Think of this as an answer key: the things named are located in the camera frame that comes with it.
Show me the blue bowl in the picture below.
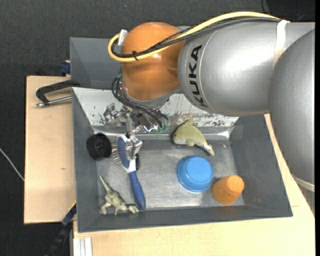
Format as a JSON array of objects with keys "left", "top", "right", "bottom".
[{"left": 176, "top": 155, "right": 216, "bottom": 194}]

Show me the blue and white hairbrush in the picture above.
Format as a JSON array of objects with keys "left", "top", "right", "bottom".
[{"left": 111, "top": 134, "right": 147, "bottom": 211}]

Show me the green plush dolphin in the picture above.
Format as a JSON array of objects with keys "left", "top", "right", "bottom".
[{"left": 172, "top": 118, "right": 216, "bottom": 157}]

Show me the green toy dinosaur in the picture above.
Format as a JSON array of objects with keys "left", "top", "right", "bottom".
[{"left": 99, "top": 175, "right": 140, "bottom": 216}]

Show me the black round knob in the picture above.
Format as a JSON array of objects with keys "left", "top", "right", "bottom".
[{"left": 86, "top": 132, "right": 113, "bottom": 161}]

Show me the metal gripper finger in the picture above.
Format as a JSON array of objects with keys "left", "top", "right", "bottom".
[
  {"left": 103, "top": 103, "right": 121, "bottom": 127},
  {"left": 124, "top": 135, "right": 144, "bottom": 166}
]

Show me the orange foam cylinder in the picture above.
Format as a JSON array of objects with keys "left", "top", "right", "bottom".
[{"left": 211, "top": 174, "right": 245, "bottom": 207}]

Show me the grey metal bin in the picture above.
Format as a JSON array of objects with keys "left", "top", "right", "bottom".
[{"left": 69, "top": 36, "right": 294, "bottom": 233}]

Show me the brown cardboard board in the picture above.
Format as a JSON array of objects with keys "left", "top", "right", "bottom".
[{"left": 23, "top": 75, "right": 79, "bottom": 225}]

